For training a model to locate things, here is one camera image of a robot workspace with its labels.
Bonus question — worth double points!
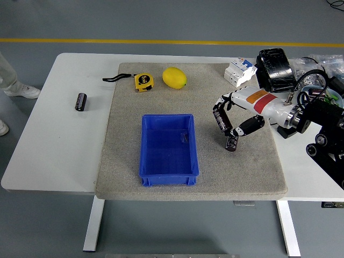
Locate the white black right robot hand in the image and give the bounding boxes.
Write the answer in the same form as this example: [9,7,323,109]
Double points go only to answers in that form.
[213,86,293,138]

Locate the dark brown cylindrical battery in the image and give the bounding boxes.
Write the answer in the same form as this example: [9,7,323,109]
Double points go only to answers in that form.
[308,88,326,98]
[225,135,240,153]
[74,92,88,112]
[213,109,232,134]

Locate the blue plastic box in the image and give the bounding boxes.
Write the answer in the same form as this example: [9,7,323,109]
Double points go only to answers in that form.
[138,113,200,187]

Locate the white blue circuit breaker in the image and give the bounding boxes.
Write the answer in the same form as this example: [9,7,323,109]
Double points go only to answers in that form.
[224,58,258,88]

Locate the black wrapped pack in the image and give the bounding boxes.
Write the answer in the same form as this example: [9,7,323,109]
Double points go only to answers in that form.
[255,48,299,94]

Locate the grey-brown felt mat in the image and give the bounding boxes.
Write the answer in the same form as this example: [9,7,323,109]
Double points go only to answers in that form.
[95,62,288,201]

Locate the clear bag of washers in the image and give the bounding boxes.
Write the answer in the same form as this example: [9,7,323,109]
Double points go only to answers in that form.
[292,58,327,88]

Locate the light blue bowl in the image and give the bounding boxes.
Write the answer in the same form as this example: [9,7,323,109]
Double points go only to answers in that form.
[301,85,344,108]

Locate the clear plastic bag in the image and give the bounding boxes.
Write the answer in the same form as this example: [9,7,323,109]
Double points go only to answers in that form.
[309,54,344,78]

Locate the yellow lemon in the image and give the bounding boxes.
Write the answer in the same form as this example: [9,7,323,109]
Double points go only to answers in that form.
[162,67,188,89]

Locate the black table control panel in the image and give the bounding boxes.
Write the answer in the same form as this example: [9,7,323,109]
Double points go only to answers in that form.
[321,201,344,209]

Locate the white table leg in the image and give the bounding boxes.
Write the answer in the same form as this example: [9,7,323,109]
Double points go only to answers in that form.
[82,192,105,252]
[276,200,301,257]

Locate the person's leg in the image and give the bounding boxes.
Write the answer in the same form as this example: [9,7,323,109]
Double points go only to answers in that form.
[0,52,41,99]

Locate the black power adapter with cord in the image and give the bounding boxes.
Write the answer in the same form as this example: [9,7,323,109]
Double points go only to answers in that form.
[300,56,344,95]

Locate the yellow tape measure with strap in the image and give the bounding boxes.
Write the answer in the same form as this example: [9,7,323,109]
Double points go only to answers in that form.
[102,72,156,93]

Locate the black floor cable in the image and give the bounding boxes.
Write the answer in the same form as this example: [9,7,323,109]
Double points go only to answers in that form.
[326,0,344,11]

